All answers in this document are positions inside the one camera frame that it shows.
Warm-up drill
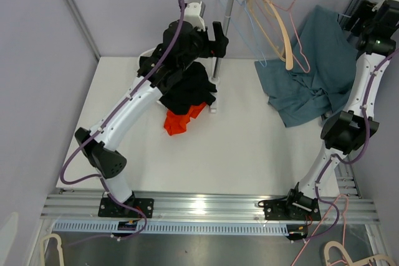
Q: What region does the beige wooden hanger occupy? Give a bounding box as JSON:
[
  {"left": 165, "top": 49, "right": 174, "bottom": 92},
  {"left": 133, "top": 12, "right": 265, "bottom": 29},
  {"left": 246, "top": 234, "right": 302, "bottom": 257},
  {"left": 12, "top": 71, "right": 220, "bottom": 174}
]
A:
[{"left": 246, "top": 0, "right": 294, "bottom": 71}]

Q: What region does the black t shirt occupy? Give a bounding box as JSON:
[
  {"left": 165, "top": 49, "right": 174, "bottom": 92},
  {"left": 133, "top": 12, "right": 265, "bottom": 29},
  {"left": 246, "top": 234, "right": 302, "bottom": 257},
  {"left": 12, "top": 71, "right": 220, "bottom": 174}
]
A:
[{"left": 160, "top": 62, "right": 217, "bottom": 115}]

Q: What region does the white plastic basket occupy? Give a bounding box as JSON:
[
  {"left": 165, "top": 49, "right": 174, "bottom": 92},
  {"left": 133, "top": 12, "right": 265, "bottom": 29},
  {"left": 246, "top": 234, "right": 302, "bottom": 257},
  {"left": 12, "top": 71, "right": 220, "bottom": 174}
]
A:
[{"left": 137, "top": 47, "right": 155, "bottom": 67}]

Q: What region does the black mount plate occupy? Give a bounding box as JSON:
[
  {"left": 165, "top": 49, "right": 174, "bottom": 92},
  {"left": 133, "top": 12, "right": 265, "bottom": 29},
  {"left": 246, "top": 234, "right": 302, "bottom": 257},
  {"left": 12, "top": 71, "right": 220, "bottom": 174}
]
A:
[
  {"left": 257, "top": 199, "right": 322, "bottom": 221},
  {"left": 98, "top": 197, "right": 154, "bottom": 219}
]

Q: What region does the white slotted cable duct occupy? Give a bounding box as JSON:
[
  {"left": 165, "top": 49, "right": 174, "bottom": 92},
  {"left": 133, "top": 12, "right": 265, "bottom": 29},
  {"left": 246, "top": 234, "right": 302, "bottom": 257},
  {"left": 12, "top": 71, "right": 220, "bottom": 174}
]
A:
[{"left": 53, "top": 220, "right": 289, "bottom": 236}]

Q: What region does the beige hanger on floor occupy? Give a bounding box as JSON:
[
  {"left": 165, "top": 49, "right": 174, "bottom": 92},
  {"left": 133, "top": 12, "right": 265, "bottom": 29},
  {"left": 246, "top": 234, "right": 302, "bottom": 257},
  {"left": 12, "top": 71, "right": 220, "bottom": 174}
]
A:
[{"left": 323, "top": 241, "right": 396, "bottom": 266}]

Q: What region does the beige hanger floor left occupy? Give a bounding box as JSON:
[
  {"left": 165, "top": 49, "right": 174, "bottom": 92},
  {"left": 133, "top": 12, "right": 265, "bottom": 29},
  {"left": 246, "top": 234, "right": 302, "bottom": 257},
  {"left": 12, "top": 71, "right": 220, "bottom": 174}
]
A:
[{"left": 39, "top": 233, "right": 65, "bottom": 266}]

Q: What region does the grey blue t shirt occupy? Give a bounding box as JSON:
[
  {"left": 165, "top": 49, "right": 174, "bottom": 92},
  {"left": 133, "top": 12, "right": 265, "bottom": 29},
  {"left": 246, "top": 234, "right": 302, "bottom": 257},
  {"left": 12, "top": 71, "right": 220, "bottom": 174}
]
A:
[{"left": 254, "top": 6, "right": 357, "bottom": 128}]

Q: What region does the left black mount plate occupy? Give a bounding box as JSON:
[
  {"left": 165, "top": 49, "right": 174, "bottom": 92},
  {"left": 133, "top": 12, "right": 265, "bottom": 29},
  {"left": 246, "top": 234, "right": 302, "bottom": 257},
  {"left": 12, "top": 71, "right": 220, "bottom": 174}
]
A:
[{"left": 98, "top": 197, "right": 154, "bottom": 219}]

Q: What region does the right black mount plate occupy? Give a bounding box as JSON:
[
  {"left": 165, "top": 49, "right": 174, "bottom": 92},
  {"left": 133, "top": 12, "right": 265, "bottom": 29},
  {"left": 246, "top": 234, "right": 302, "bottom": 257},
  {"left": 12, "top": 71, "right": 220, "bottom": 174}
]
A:
[{"left": 257, "top": 199, "right": 322, "bottom": 221}]

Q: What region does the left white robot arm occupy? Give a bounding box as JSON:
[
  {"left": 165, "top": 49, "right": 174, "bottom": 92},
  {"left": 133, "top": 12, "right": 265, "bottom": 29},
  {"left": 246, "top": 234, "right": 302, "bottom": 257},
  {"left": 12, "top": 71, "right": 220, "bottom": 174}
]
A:
[{"left": 75, "top": 21, "right": 229, "bottom": 217}]

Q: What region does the pink wire hanger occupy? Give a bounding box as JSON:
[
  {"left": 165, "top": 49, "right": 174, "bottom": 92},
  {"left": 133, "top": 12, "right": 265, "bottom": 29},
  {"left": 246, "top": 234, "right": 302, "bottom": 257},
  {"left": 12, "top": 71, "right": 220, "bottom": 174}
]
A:
[{"left": 254, "top": 0, "right": 310, "bottom": 74}]

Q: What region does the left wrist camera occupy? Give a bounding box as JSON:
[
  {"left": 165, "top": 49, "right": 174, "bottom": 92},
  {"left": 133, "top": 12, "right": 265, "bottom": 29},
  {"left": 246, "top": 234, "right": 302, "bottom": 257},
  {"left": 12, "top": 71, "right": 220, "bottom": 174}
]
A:
[{"left": 183, "top": 0, "right": 206, "bottom": 31}]

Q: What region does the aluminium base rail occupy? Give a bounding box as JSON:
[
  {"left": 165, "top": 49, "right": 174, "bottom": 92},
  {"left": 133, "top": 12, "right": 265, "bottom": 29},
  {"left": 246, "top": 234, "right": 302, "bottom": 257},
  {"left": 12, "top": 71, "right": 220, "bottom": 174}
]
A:
[{"left": 41, "top": 164, "right": 380, "bottom": 224}]

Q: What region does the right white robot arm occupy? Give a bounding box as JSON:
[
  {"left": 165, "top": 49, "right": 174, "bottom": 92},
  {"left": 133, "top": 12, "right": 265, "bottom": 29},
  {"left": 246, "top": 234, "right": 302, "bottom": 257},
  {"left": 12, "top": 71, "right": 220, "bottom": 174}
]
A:
[{"left": 284, "top": 0, "right": 398, "bottom": 219}]

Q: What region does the orange t shirt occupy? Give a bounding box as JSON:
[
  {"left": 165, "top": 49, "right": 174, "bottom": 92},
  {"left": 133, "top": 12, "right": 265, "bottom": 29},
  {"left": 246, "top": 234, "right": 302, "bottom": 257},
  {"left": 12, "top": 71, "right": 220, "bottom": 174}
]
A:
[{"left": 163, "top": 102, "right": 207, "bottom": 136}]

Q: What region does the light blue wire hanger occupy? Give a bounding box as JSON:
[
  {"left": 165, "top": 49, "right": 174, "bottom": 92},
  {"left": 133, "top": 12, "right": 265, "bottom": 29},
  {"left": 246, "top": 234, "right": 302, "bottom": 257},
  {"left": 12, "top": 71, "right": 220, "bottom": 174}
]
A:
[{"left": 218, "top": 0, "right": 267, "bottom": 68}]

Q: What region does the pink hanger on floor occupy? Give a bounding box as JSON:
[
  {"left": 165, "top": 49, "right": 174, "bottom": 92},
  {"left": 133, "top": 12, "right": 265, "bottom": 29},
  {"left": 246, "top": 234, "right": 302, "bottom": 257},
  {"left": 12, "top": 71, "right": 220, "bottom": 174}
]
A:
[{"left": 291, "top": 193, "right": 349, "bottom": 266}]

